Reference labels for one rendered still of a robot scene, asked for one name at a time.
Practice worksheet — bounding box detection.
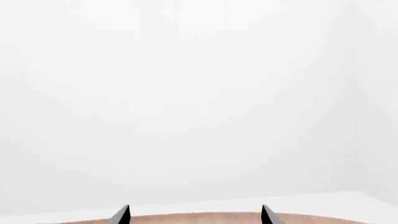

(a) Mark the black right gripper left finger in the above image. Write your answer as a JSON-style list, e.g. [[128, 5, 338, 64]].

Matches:
[[108, 203, 131, 224]]

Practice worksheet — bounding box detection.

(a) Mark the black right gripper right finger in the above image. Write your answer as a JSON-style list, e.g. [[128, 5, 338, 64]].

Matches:
[[261, 203, 285, 224]]

